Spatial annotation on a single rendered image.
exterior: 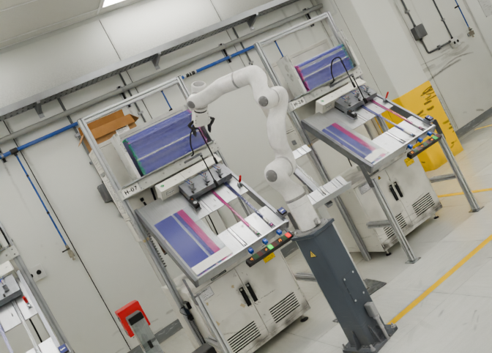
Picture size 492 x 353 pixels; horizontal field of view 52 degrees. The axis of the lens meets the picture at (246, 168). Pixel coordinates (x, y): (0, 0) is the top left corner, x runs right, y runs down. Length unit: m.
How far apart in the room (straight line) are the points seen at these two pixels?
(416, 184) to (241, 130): 1.97
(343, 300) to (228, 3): 3.80
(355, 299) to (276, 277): 0.81
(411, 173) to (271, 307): 1.58
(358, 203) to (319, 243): 1.23
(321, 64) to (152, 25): 1.98
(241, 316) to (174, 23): 3.18
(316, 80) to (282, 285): 1.60
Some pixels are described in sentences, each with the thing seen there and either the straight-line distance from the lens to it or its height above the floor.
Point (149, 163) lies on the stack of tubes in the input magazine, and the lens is 3.36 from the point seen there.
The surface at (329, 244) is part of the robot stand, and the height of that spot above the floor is 0.59.
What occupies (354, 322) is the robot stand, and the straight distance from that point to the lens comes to 2.86.
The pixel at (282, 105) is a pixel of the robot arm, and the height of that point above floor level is 1.36.
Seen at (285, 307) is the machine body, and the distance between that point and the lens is 3.52.
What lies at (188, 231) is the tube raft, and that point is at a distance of 3.15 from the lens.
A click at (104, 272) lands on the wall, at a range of 4.79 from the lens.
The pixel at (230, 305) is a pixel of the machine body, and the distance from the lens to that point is 3.34.
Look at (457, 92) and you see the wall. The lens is 7.28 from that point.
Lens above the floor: 1.31
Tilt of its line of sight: 3 degrees down
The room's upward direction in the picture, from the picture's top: 28 degrees counter-clockwise
